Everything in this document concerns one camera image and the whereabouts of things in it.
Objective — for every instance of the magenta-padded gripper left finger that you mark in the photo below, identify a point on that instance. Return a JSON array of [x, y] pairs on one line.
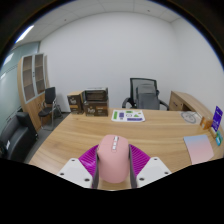
[[75, 173]]

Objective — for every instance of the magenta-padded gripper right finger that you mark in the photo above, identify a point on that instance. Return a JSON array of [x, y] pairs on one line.
[[151, 171]]

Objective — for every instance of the pink computer mouse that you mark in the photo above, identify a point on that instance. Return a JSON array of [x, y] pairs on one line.
[[113, 163]]

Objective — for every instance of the pink blue gradient mouse pad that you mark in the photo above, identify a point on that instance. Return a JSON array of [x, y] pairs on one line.
[[199, 149]]

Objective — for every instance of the white printed sheet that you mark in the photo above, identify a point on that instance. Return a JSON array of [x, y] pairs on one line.
[[128, 115]]

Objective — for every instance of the wide brown printed carton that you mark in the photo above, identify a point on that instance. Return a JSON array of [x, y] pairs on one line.
[[96, 108]]

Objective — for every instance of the black leather sofa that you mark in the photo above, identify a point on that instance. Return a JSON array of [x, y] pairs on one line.
[[16, 136]]

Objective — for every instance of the orange cardboard box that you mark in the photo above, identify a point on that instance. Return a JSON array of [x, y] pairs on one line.
[[206, 123]]

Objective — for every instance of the grey backpack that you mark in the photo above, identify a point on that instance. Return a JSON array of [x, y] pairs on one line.
[[147, 97]]

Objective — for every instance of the blue packet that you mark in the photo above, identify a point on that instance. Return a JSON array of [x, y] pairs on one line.
[[218, 138]]

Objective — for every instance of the wooden side desk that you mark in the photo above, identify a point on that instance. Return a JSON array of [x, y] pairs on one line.
[[186, 100]]

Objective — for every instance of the black visitor chair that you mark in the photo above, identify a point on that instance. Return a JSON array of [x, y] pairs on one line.
[[50, 96]]

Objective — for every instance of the black open carton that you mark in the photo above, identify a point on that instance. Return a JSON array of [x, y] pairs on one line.
[[96, 94]]

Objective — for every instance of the purple pouch package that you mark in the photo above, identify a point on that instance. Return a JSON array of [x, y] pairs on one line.
[[217, 118]]

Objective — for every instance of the black mesh office chair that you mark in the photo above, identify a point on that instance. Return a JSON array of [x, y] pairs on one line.
[[134, 83]]

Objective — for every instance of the wooden shelf cabinet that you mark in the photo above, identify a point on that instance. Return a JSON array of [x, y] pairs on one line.
[[30, 80]]

